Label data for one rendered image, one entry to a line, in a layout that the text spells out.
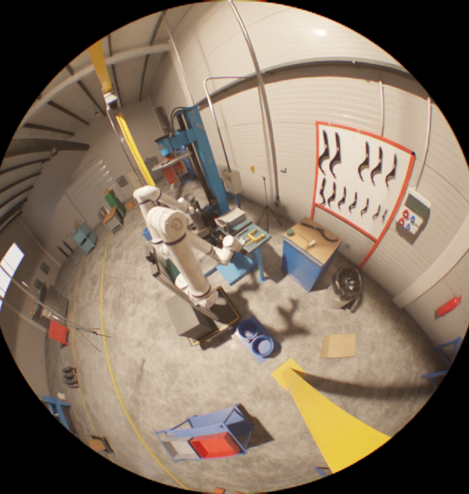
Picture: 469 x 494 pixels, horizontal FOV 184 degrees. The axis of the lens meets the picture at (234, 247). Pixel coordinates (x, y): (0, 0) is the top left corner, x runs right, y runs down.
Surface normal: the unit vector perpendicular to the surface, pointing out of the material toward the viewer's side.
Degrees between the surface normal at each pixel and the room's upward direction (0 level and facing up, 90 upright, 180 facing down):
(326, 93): 90
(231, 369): 0
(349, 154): 90
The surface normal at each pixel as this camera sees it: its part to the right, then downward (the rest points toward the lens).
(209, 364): -0.22, -0.63
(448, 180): -0.80, 0.55
